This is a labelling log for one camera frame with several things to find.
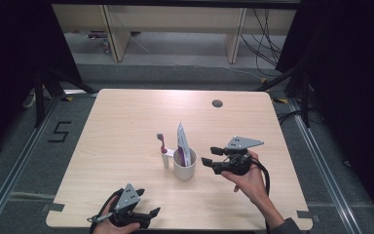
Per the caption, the person's right hand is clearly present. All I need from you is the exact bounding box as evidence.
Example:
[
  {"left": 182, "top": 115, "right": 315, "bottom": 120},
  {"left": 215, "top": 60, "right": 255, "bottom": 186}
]
[{"left": 220, "top": 149, "right": 270, "bottom": 209}]

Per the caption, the thick white cable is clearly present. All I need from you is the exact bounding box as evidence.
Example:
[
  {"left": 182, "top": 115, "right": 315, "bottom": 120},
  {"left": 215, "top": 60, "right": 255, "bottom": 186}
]
[{"left": 21, "top": 90, "right": 47, "bottom": 110}]

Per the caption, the bundle of black hanging cables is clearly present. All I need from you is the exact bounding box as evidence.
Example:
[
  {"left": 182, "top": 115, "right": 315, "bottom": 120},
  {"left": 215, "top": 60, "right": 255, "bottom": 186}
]
[{"left": 240, "top": 8, "right": 284, "bottom": 78}]

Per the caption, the black floor cable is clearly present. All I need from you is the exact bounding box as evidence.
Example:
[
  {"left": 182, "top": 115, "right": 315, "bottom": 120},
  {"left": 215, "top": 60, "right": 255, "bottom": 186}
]
[{"left": 277, "top": 109, "right": 304, "bottom": 127}]

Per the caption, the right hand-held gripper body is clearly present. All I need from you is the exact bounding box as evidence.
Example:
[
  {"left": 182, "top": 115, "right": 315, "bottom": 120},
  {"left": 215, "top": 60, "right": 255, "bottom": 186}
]
[{"left": 220, "top": 136, "right": 265, "bottom": 176}]

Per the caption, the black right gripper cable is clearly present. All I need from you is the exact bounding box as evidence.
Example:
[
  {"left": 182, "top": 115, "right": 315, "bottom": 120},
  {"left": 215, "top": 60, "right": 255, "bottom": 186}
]
[{"left": 248, "top": 157, "right": 273, "bottom": 234}]

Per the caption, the person's left hand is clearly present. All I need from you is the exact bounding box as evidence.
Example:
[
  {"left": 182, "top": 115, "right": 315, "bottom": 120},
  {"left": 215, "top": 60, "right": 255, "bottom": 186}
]
[{"left": 92, "top": 194, "right": 141, "bottom": 234}]

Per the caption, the white toothpaste tube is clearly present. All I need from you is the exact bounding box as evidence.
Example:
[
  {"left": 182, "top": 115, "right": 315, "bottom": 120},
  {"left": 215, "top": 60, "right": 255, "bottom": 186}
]
[{"left": 175, "top": 121, "right": 193, "bottom": 168}]

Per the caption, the pink toothbrush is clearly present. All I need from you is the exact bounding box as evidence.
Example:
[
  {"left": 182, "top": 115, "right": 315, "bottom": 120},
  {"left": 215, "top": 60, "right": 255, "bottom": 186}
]
[{"left": 156, "top": 132, "right": 168, "bottom": 155}]

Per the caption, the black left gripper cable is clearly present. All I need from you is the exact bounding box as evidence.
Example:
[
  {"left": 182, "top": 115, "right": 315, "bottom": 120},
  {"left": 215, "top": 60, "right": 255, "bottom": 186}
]
[{"left": 89, "top": 187, "right": 125, "bottom": 234}]

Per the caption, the beige wooden shelf unit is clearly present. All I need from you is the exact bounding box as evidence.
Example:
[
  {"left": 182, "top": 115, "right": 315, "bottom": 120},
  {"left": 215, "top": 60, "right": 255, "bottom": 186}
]
[{"left": 51, "top": 3, "right": 298, "bottom": 64}]

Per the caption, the aluminium floor rail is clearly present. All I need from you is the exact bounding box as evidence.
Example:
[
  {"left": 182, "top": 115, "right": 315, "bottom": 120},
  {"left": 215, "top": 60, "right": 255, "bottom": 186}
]
[
  {"left": 0, "top": 96, "right": 61, "bottom": 234},
  {"left": 287, "top": 97, "right": 360, "bottom": 234}
]

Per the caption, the silver cable plug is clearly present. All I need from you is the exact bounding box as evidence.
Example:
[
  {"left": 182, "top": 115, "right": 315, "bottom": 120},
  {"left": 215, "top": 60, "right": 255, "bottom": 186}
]
[{"left": 87, "top": 213, "right": 114, "bottom": 225}]

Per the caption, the white cup with handle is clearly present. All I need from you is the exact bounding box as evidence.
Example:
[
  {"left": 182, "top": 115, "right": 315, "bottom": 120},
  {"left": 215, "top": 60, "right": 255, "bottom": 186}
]
[{"left": 161, "top": 146, "right": 198, "bottom": 181}]

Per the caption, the black curtain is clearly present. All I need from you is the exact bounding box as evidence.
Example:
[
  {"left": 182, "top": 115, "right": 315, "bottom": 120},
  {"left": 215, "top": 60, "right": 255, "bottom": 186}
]
[
  {"left": 275, "top": 0, "right": 374, "bottom": 228},
  {"left": 0, "top": 0, "right": 83, "bottom": 165}
]

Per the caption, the black metal stand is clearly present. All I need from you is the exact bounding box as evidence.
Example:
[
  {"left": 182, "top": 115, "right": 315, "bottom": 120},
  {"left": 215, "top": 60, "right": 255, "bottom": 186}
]
[
  {"left": 33, "top": 63, "right": 97, "bottom": 129},
  {"left": 254, "top": 63, "right": 314, "bottom": 129}
]

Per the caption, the colourful clutter under shelf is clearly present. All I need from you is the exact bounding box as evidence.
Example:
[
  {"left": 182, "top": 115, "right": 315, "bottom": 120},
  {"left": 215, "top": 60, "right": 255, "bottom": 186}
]
[{"left": 85, "top": 30, "right": 112, "bottom": 55}]

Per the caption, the grey tape strip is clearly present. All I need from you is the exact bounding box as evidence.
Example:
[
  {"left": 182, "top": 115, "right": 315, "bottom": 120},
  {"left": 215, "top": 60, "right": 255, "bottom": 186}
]
[
  {"left": 41, "top": 202, "right": 66, "bottom": 214},
  {"left": 296, "top": 210, "right": 321, "bottom": 224}
]

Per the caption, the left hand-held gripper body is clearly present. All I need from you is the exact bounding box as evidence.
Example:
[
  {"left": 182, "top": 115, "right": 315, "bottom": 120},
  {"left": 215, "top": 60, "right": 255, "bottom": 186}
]
[{"left": 108, "top": 183, "right": 152, "bottom": 229}]

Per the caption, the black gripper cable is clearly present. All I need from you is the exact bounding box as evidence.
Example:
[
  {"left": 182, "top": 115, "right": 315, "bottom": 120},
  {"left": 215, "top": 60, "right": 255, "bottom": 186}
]
[
  {"left": 89, "top": 187, "right": 125, "bottom": 234},
  {"left": 248, "top": 157, "right": 273, "bottom": 234}
]

